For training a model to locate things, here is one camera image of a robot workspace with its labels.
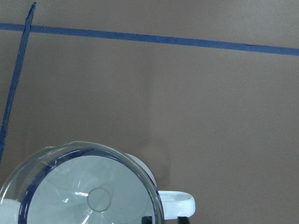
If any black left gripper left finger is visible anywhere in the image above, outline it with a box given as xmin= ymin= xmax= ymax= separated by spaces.
xmin=141 ymin=216 xmax=152 ymax=224

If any white enamel cup blue rim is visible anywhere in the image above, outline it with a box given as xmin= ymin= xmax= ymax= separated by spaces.
xmin=0 ymin=151 xmax=196 ymax=224

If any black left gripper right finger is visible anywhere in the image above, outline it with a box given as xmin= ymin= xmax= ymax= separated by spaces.
xmin=178 ymin=217 xmax=190 ymax=224

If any clear glass funnel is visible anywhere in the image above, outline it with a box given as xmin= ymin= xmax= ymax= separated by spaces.
xmin=0 ymin=140 xmax=164 ymax=224

